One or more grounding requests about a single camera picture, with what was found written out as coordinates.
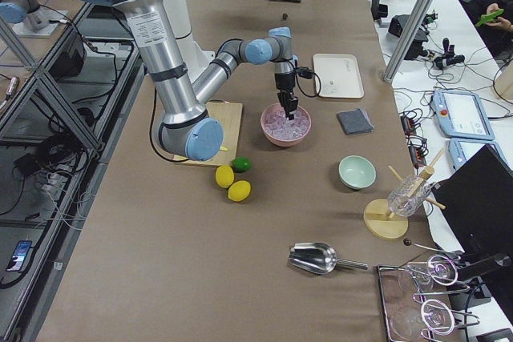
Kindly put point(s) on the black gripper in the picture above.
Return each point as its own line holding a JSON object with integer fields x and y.
{"x": 283, "y": 82}

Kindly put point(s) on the clear ice cubes pile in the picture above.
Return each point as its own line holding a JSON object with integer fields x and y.
{"x": 276, "y": 125}

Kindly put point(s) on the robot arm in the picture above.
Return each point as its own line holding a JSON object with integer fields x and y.
{"x": 31, "y": 19}
{"x": 186, "y": 129}

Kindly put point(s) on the wooden cup stand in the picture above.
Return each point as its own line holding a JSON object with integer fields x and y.
{"x": 388, "y": 218}

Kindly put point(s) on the steel ice scoop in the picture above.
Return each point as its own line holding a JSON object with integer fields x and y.
{"x": 320, "y": 258}

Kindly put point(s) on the pink bowl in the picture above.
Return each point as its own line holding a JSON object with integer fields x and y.
{"x": 282, "y": 143}

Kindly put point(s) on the wooden cutting board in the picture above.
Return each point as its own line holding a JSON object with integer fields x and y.
{"x": 229, "y": 115}

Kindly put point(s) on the cream rabbit tray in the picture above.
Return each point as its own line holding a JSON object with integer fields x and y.
{"x": 338, "y": 76}

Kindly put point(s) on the grey folded cloth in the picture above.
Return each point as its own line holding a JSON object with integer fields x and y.
{"x": 354, "y": 122}

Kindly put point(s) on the green lime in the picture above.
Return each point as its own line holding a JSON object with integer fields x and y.
{"x": 241, "y": 164}

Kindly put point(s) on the mint green bowl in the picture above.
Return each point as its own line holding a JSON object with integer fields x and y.
{"x": 356, "y": 172}

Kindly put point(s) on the yellow lemon near board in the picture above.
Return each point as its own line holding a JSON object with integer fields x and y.
{"x": 224, "y": 176}

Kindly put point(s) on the yellow lemon outer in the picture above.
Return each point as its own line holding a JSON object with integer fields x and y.
{"x": 239, "y": 191}

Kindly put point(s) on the clear glass on stand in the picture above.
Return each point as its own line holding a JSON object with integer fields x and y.
{"x": 408, "y": 196}

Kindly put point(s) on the blue teach pendant upper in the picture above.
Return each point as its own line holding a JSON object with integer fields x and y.
{"x": 460, "y": 114}

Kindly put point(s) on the blue teach pendant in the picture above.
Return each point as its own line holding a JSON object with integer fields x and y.
{"x": 461, "y": 150}
{"x": 460, "y": 114}

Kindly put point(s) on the blue teach pendant lower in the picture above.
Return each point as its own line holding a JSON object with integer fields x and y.
{"x": 461, "y": 150}

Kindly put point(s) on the black laptop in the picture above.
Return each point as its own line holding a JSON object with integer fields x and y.
{"x": 478, "y": 200}

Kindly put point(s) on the smartphone on floor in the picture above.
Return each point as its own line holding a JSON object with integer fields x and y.
{"x": 19, "y": 255}

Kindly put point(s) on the aluminium frame post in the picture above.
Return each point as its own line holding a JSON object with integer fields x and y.
{"x": 414, "y": 21}

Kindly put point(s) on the black wire glass rack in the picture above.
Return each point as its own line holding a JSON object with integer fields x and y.
{"x": 430, "y": 300}

